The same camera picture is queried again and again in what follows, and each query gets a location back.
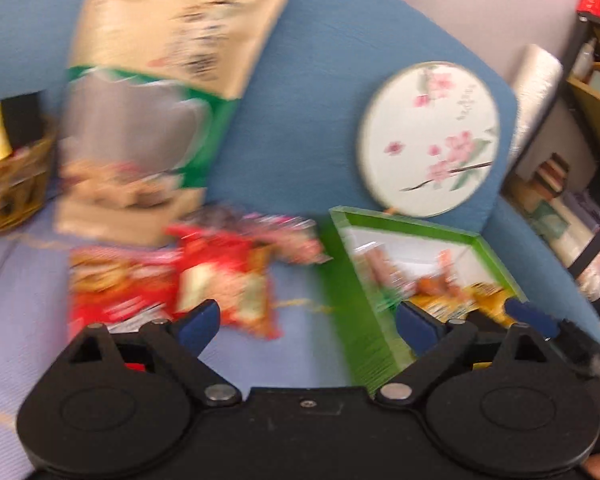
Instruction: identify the clear plastic film roll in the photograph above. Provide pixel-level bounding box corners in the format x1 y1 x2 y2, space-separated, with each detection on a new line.
507 44 565 163

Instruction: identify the large beige snack bag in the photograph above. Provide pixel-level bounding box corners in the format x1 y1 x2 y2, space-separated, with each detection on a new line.
54 0 300 248

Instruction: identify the green cardboard box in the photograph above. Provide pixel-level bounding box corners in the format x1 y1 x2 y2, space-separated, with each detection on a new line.
316 205 531 397

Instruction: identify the white plastic bottle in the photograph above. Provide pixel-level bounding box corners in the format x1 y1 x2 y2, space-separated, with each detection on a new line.
572 37 598 81

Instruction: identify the round floral hand fan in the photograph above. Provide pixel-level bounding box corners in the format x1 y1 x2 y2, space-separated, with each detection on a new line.
356 61 502 219

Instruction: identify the orange snack packet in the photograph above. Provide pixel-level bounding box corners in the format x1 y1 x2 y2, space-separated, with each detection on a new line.
412 280 512 325

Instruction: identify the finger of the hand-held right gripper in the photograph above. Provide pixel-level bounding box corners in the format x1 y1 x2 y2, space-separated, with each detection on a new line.
505 298 577 342

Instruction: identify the black metal shelf rack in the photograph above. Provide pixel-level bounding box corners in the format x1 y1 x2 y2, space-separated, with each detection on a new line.
500 10 600 311

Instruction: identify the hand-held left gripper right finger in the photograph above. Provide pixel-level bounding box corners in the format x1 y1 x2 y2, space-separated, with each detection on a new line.
375 301 551 407

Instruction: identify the pink sausage snack packet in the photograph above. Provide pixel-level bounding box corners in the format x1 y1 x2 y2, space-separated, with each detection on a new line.
361 249 408 303

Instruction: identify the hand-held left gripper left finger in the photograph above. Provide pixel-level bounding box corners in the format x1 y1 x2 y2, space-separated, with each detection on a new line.
55 299 242 407

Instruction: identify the blue fabric sofa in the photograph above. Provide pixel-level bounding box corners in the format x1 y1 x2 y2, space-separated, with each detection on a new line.
0 0 600 391

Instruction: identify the woven wicker basket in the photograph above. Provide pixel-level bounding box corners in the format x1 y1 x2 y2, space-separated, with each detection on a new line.
0 102 57 237

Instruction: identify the pile of colourful snack packets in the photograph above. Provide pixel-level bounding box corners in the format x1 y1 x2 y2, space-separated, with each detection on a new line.
67 204 333 371

